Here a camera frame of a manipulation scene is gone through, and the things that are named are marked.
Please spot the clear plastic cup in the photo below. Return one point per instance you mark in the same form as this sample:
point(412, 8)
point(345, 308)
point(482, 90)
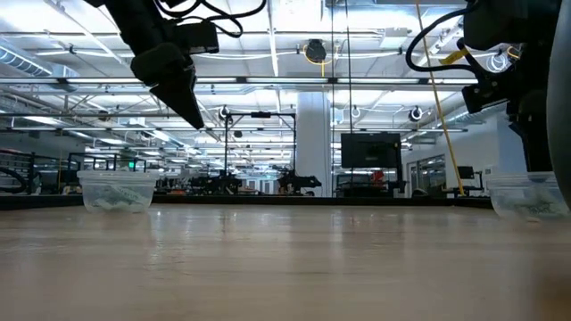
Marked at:
point(522, 196)
point(117, 191)

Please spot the black background robot station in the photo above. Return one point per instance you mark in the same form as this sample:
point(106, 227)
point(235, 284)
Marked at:
point(261, 178)

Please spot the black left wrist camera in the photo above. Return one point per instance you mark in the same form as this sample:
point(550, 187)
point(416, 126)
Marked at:
point(196, 38)

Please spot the green white stevia packet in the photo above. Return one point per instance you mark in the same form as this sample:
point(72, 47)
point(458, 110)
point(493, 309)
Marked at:
point(118, 198)
point(533, 207)

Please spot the black wall monitor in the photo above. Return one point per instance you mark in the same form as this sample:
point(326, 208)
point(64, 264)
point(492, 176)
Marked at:
point(371, 150)

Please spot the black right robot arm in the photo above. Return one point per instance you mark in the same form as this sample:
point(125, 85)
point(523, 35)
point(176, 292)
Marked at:
point(513, 18)

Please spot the black aluminium table frame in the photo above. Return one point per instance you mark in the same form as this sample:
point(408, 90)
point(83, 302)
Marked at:
point(276, 201)

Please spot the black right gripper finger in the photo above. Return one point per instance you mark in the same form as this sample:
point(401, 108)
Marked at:
point(531, 138)

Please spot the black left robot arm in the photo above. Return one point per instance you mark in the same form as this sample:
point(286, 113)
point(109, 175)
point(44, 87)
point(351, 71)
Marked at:
point(134, 20)

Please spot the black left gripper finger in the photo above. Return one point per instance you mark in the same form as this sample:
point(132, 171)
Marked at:
point(183, 100)

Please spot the green black ceramic mug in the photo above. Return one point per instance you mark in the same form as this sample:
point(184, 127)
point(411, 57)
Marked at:
point(560, 102)

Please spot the white building pillar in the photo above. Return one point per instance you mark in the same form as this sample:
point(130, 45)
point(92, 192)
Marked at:
point(314, 142)

